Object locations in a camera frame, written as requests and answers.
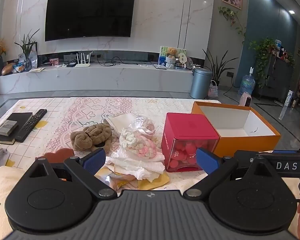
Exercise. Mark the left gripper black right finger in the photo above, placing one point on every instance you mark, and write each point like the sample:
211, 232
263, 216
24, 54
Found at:
251, 201

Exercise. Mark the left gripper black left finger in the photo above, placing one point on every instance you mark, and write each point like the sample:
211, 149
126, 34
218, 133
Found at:
55, 197

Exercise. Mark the brown plush toy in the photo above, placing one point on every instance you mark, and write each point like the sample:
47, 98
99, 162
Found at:
92, 138

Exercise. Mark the pink white crochet item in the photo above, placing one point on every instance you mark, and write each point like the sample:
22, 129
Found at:
137, 138

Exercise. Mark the white tissue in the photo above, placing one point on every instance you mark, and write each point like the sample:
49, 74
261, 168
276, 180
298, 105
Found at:
128, 163

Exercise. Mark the yellow cloth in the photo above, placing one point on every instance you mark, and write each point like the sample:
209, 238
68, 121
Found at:
120, 182

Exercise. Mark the orange cardboard box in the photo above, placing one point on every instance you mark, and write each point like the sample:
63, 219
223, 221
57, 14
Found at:
239, 128

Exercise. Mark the black tv remote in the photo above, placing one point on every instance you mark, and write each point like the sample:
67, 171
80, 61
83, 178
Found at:
30, 125

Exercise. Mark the pink space heater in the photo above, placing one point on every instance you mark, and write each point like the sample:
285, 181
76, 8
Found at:
245, 100

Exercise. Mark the grey small box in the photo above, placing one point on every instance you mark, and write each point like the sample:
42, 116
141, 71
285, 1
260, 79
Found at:
7, 127

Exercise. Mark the black notebook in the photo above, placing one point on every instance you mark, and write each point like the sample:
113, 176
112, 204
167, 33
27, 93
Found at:
22, 119

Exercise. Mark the blue water jug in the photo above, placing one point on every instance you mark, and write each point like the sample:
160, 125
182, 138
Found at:
247, 83

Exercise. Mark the dark cabinet with ivy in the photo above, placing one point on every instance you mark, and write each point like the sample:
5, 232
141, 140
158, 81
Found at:
274, 67

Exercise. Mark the lace patterned tablecloth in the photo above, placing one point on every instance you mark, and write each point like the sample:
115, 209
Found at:
65, 116

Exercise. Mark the small woven basket bag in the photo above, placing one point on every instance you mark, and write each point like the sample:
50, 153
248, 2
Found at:
213, 90

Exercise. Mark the grey metal trash bin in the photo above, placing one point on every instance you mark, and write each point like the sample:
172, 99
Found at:
200, 83

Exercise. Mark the green potted floor plant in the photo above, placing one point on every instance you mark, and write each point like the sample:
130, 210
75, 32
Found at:
218, 66

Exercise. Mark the white wifi router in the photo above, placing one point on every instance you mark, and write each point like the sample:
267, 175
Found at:
83, 60

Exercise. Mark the bronze oval ornament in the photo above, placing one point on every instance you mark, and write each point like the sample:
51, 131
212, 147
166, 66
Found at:
8, 69

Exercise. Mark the white marble tv console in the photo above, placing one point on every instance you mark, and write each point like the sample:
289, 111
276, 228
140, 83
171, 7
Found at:
96, 77

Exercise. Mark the green plant glass vase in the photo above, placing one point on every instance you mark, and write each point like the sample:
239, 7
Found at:
26, 45

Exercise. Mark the hanging vine plant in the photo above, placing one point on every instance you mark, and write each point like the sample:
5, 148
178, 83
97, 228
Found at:
232, 16

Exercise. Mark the teddy bear bouquet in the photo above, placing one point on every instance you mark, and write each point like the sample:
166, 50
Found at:
170, 57

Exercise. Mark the black wall television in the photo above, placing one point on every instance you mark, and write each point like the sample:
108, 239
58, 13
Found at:
88, 18

